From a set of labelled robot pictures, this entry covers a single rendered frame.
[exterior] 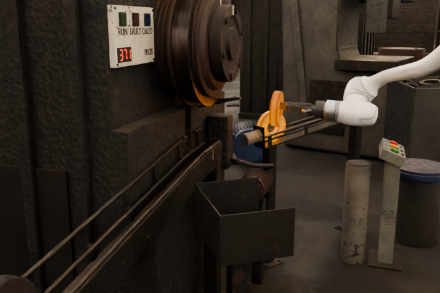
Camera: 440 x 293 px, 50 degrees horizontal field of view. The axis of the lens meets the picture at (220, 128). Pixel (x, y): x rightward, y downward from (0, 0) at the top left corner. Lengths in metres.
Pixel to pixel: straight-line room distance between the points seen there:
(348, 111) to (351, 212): 0.65
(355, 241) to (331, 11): 2.42
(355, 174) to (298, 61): 2.25
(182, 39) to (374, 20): 2.65
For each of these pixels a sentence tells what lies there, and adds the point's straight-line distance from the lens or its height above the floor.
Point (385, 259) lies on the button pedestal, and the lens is 2.60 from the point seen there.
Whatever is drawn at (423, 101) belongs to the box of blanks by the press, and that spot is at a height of 0.64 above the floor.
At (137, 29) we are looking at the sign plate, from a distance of 1.55.
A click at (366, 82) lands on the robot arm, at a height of 0.95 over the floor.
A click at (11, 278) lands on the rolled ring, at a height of 0.73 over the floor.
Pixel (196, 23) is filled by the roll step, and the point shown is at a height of 1.19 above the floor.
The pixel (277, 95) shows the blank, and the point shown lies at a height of 0.89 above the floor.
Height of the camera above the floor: 1.19
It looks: 12 degrees down
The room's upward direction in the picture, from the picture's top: straight up
